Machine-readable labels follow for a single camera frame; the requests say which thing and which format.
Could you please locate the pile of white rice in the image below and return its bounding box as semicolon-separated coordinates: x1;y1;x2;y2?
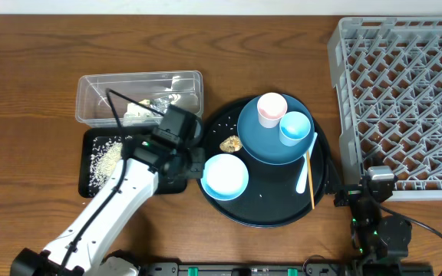
89;136;122;190

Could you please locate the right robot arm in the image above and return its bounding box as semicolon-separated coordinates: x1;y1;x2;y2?
325;157;419;275

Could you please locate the black rectangular tray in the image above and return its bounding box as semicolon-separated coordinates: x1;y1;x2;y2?
78;126;187;198

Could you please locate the round black tray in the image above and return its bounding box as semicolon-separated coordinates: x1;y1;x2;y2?
197;97;312;228

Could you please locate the clear plastic bin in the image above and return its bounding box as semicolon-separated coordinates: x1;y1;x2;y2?
75;71;204;128

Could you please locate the grey dishwasher rack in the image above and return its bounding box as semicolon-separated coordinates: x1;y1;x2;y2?
328;17;442;201

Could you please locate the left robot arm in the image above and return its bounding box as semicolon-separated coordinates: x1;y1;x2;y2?
10;129;205;275

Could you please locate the pink cup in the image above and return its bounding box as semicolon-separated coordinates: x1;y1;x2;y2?
256;92;288;129

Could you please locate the foil wrapper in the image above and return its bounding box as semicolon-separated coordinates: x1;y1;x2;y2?
150;94;180;113

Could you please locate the white paper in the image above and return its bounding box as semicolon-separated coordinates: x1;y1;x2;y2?
124;103;151;126

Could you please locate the light blue cup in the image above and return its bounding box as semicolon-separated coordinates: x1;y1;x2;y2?
279;111;311;146

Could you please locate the dark blue plate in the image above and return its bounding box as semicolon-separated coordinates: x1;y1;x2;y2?
237;94;315;166

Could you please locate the brown food scrap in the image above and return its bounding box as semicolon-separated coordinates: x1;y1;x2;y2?
219;135;242;153

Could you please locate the wooden chopstick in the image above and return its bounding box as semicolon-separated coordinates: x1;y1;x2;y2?
306;150;315;210

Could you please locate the light blue bowl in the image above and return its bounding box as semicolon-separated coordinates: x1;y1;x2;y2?
200;153;249;201

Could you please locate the light blue spoon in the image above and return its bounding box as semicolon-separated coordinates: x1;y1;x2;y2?
295;133;318;194

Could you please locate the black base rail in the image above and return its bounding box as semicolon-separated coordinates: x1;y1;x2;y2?
101;261;435;276

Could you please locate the yellow green snack wrapper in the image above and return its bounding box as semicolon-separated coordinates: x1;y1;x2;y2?
140;100;150;107

